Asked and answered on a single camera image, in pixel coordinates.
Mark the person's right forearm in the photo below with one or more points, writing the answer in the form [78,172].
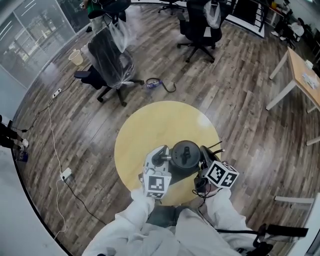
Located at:
[225,210]

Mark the person's white-clothed legs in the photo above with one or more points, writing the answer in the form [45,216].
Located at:
[140,240]

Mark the black kettle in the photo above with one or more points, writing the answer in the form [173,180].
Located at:
[186,156]

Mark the plastic-covered black office chair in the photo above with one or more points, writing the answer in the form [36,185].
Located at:
[110,67]

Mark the white metal bar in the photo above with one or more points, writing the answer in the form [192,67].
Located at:
[293,199]

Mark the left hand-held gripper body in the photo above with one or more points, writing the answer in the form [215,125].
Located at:
[155,183]

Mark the wooden desk with white legs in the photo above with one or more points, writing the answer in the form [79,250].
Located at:
[300,75]

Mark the grey stool seat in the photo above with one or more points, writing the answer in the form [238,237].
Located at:
[162,216]

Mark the small blue packet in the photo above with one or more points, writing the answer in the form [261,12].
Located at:
[23,155]

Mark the person's left forearm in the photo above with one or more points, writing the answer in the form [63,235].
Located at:
[142,207]

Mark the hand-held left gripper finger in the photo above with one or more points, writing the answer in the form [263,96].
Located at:
[160,152]

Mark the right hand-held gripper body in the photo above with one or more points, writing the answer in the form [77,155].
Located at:
[221,175]

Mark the small white packets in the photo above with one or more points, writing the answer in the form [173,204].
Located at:
[311,80]

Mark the clear plastic bag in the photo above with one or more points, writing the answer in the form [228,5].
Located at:
[212,13]
[120,35]

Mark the white table leg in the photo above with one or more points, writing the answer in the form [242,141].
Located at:
[313,141]

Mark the long white power strip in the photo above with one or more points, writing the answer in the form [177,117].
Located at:
[56,93]

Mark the beige waste bin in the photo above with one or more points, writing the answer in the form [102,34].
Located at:
[76,58]

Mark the square white power socket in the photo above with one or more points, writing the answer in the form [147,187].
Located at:
[66,174]

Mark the black metal frame table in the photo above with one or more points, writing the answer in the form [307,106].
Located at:
[250,15]

